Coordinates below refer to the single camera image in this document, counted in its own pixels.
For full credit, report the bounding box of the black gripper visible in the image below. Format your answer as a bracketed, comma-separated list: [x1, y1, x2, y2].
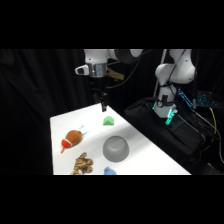
[91, 77, 109, 113]

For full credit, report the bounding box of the grey bowl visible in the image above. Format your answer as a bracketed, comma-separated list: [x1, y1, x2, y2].
[102, 135, 131, 164]

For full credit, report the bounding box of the green cloth block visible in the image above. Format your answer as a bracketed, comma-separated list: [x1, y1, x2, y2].
[101, 115, 116, 127]

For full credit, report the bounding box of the brown plush toy red tip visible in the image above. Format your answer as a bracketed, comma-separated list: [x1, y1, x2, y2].
[60, 124, 90, 154]

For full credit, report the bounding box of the tiger striped plush toy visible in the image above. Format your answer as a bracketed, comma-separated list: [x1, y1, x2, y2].
[71, 152, 94, 176]

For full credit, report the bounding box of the blue plush toy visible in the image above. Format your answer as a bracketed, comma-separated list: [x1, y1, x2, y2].
[103, 166, 118, 176]

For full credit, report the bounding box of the black robot stand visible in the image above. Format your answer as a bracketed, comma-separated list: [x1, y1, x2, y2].
[123, 96, 224, 176]

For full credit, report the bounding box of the blue electronic board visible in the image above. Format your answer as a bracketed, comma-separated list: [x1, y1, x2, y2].
[176, 88, 198, 108]

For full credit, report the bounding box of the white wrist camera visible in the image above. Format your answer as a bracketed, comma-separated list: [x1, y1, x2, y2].
[74, 64, 90, 76]

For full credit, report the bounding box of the yellow cable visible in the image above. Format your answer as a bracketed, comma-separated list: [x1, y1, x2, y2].
[194, 107, 219, 151]

